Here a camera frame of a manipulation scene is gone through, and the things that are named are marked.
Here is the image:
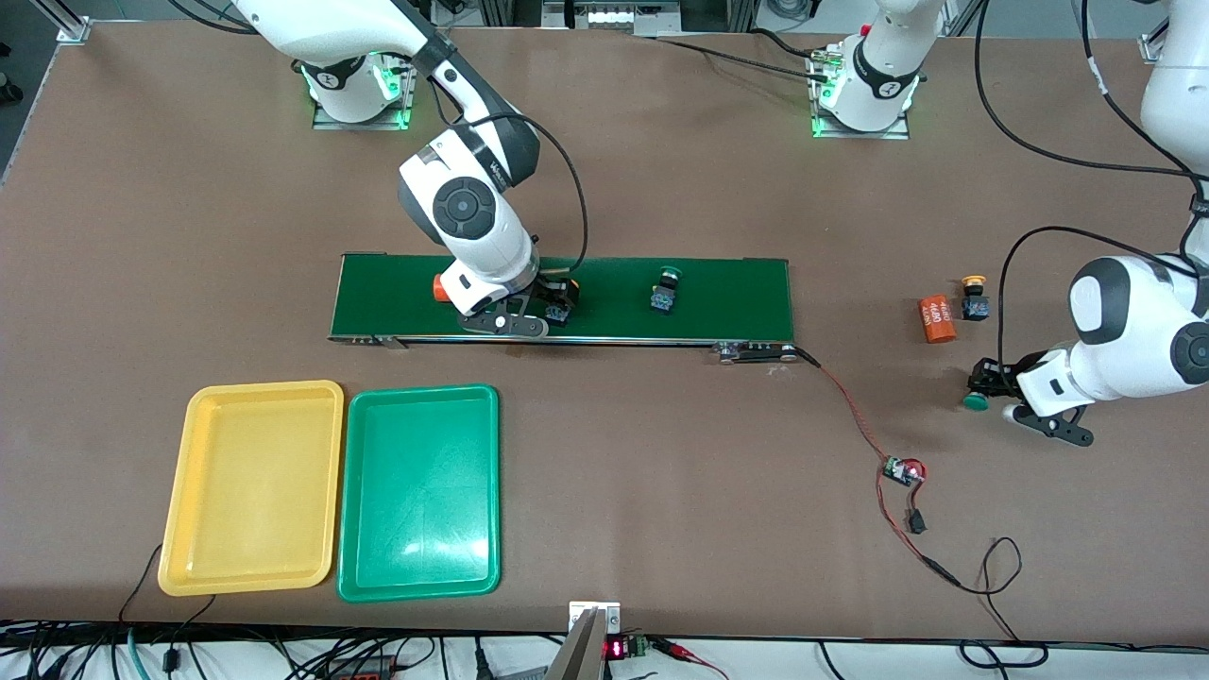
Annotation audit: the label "small metal bracket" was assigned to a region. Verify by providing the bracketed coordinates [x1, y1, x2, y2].
[569, 601, 622, 636]

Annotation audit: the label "yellow plastic tray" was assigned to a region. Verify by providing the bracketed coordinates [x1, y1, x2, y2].
[157, 380, 346, 598]

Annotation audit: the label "aluminium frame corner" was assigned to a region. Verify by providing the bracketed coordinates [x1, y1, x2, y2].
[28, 0, 94, 46]
[1138, 0, 1182, 65]

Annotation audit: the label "red clip lead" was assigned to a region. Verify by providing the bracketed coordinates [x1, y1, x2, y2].
[650, 637, 730, 680]

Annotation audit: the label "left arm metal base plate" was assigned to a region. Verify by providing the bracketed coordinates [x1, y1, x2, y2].
[810, 47, 913, 141]

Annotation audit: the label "grey camera pole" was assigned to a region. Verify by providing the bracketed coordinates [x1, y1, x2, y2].
[546, 609, 605, 680]

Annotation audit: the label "black cable to arm base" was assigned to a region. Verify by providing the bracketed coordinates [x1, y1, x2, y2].
[652, 28, 837, 84]

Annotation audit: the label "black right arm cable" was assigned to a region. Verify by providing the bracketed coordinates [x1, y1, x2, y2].
[416, 57, 589, 277]

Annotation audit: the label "looped thin black cable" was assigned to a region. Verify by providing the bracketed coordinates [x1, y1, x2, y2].
[945, 536, 1049, 670]

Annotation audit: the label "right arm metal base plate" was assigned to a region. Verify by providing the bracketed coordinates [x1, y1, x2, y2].
[312, 26, 422, 131]

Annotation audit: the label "white device behind table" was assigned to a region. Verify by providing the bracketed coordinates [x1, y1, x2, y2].
[543, 0, 683, 37]

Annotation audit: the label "green conveyor belt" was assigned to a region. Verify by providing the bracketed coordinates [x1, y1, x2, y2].
[328, 252, 800, 366]

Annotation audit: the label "green plastic tray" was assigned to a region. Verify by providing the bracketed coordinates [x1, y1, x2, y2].
[336, 383, 502, 604]

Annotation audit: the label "red black twisted wire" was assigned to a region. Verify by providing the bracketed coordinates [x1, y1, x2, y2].
[793, 346, 962, 588]

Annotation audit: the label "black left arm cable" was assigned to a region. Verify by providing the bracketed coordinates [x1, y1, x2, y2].
[973, 0, 1209, 374]

